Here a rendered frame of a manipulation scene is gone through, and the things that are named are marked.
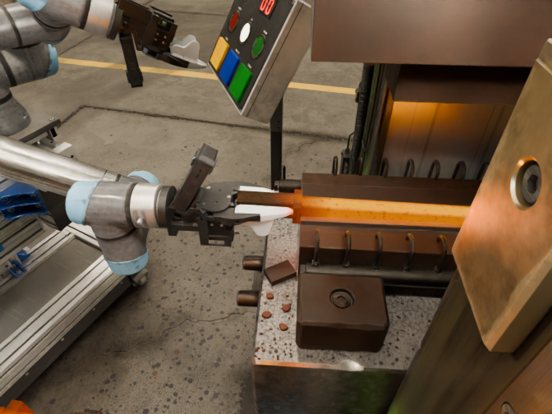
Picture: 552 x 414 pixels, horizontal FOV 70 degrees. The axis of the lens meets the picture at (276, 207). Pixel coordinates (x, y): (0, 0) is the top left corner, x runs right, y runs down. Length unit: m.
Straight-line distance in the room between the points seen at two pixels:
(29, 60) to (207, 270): 1.07
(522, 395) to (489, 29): 0.31
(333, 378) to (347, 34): 0.44
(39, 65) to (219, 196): 0.85
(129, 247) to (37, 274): 1.09
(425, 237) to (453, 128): 0.25
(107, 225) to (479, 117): 0.67
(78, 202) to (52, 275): 1.09
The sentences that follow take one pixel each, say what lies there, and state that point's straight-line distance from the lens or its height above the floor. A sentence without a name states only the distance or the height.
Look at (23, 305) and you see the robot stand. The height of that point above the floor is 0.21.
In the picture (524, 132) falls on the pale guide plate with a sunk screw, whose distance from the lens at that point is 0.27.
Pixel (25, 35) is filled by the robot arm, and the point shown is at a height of 1.16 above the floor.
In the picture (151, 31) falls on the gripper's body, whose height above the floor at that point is 1.16.
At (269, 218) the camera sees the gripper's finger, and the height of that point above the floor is 1.00.
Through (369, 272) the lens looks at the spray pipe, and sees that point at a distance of 0.61.
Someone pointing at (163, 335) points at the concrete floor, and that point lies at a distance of 1.71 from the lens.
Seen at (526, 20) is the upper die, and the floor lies 1.31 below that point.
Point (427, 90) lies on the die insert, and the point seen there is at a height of 1.23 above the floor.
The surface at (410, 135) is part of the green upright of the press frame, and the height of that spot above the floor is 1.03.
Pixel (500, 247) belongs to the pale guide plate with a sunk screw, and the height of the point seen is 1.25.
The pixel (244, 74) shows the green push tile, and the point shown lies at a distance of 1.00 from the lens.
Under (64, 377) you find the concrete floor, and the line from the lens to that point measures 1.75.
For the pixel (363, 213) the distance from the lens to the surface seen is 0.63.
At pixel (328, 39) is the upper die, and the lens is 0.42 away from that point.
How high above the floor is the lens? 1.43
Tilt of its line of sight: 42 degrees down
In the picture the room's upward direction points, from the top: straight up
